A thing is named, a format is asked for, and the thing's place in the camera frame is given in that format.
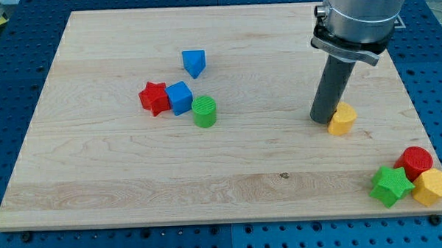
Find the yellow heart block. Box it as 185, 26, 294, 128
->
327, 102, 357, 135

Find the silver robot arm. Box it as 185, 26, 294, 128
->
310, 0, 405, 65

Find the red star block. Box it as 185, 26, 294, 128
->
138, 82, 171, 117

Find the green star block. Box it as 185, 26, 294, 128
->
369, 166, 415, 208

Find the green cylinder block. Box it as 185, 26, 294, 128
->
192, 96, 217, 128

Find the blue cube block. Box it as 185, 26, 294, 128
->
165, 81, 193, 116

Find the blue triangle block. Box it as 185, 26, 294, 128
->
182, 49, 206, 79

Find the light wooden board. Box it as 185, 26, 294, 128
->
0, 3, 442, 232

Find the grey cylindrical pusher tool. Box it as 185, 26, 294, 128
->
310, 55, 355, 124

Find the red cylinder block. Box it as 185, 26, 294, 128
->
393, 146, 433, 182

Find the yellow hexagon block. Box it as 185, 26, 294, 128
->
411, 168, 442, 207

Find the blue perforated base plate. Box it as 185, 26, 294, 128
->
0, 0, 442, 248

